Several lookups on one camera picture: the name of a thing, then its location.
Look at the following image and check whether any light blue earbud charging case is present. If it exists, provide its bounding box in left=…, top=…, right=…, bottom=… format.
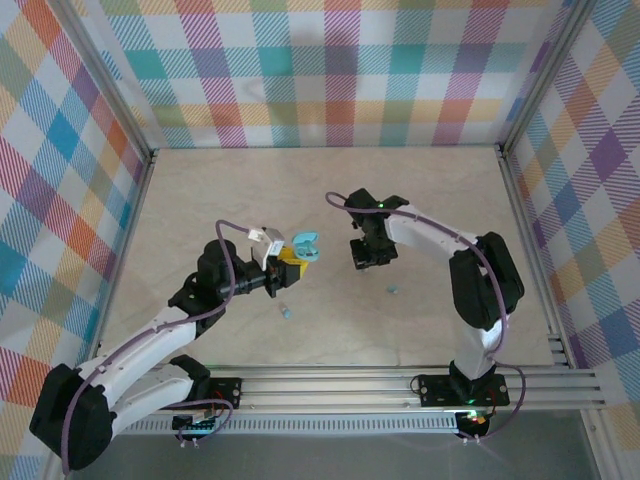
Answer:
left=291, top=230, right=323, bottom=262

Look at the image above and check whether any left controller circuit board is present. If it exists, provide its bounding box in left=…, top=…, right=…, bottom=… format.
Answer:
left=172, top=409, right=224, bottom=436

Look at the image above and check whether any controller circuit board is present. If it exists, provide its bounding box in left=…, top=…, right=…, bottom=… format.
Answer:
left=172, top=409, right=224, bottom=436
left=457, top=409, right=494, bottom=432

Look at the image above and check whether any plaid checked backdrop cloth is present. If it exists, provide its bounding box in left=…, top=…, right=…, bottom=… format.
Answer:
left=509, top=0, right=640, bottom=480
left=0, top=0, right=147, bottom=480
left=74, top=0, right=576, bottom=149

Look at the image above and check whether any right controller circuit board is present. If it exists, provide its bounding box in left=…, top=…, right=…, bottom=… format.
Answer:
left=457, top=409, right=494, bottom=432

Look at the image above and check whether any aluminium side rail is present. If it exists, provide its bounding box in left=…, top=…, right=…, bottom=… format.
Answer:
left=84, top=149, right=159, bottom=376
left=495, top=145, right=577, bottom=370

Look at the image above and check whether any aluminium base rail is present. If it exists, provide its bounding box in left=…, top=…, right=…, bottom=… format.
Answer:
left=58, top=364, right=609, bottom=414

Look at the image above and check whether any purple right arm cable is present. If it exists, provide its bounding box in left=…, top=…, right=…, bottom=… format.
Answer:
left=324, top=190, right=529, bottom=446

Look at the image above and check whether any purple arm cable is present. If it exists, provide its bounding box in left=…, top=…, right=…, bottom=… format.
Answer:
left=60, top=219, right=261, bottom=475
left=324, top=190, right=529, bottom=446

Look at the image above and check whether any grey slotted cable duct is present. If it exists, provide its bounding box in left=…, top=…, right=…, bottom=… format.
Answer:
left=119, top=412, right=461, bottom=435

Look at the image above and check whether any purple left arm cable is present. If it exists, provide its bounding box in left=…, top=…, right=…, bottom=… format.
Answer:
left=60, top=219, right=261, bottom=475

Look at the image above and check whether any aluminium frame post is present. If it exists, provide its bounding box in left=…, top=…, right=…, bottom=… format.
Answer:
left=47, top=0, right=156, bottom=166
left=497, top=0, right=604, bottom=151

